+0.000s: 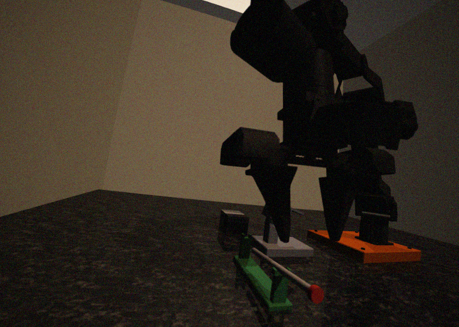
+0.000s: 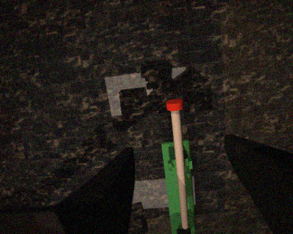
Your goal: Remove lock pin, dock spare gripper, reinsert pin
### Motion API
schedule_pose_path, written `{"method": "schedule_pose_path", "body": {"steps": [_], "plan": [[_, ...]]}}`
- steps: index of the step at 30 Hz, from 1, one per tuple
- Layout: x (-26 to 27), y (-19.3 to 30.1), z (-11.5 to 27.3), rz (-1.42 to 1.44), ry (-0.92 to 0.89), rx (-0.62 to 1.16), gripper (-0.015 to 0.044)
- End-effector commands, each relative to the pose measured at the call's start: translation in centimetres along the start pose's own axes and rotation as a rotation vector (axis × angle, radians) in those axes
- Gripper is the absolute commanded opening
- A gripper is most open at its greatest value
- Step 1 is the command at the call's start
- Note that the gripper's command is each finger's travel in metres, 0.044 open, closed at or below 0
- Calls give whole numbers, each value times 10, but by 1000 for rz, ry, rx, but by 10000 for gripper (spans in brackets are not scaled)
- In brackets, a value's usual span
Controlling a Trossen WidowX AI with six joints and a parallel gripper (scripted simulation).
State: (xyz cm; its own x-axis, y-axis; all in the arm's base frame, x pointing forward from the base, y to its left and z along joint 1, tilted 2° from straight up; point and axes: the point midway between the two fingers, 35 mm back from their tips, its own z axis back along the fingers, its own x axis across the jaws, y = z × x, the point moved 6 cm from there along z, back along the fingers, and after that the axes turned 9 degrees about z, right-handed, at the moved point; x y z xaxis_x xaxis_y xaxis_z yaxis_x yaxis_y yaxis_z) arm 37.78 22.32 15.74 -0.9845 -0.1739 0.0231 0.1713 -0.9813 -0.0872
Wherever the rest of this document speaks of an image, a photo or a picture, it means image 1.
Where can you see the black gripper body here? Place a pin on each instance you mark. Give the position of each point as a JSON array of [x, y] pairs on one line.
[[254, 147]]

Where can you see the tan rod with red cap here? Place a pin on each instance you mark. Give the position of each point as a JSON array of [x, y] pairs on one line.
[[314, 292]]

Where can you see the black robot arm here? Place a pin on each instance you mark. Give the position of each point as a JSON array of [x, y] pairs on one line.
[[306, 46]]

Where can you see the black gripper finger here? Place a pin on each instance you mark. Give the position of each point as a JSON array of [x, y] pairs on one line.
[[338, 193], [274, 181]]

